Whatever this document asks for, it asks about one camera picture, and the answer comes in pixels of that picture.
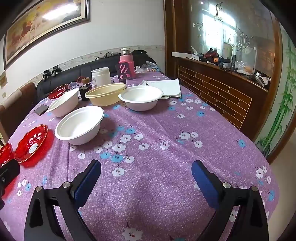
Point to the white plastic jar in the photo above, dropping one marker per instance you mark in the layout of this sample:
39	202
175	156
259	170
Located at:
101	77

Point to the pink knitted bottle holder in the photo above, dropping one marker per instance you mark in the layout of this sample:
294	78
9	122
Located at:
126	56

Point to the brown upholstered chair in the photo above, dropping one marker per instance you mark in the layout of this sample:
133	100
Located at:
25	92

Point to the bamboo wall sticker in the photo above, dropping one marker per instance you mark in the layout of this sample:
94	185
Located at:
282	104

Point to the small wall plaque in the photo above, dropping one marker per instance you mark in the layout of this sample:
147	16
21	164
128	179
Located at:
2	81

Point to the black leather sofa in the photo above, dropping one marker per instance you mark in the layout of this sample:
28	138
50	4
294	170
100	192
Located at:
69	71

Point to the red glass plate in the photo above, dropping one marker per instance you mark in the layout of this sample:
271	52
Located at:
5	154
30	144
56	92

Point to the wooden framed mirror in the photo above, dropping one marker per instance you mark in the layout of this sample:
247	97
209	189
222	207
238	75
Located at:
175	27

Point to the beige plastic bowl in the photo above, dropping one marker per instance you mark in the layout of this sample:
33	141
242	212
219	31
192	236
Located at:
104	98

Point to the black smartphone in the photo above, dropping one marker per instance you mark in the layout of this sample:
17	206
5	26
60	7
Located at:
41	109

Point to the purple floral tablecloth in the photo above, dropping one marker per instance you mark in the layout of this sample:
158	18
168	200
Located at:
150	162

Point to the black clamp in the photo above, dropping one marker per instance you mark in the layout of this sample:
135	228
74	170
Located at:
55	70
46	75

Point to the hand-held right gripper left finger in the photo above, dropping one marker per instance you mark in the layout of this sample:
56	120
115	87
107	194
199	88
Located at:
86	183

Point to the white notebook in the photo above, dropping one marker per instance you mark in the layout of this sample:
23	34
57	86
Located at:
168	88

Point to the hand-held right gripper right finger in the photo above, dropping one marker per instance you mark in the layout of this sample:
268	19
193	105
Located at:
204	183

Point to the white paper bowl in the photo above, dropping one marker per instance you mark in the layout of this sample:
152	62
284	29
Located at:
141	98
78	126
64	103

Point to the clear plastic bag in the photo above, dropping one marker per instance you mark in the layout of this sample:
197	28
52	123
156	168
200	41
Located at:
148	68

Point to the framed horse painting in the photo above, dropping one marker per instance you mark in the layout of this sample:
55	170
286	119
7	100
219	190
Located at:
41	30

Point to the brick-pattern wooden counter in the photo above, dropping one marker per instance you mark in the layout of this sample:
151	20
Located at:
208	88

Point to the dark bottle with cork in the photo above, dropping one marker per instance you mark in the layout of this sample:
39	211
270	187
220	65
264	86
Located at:
85	92

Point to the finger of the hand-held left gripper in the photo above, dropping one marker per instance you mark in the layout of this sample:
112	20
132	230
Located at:
9	172

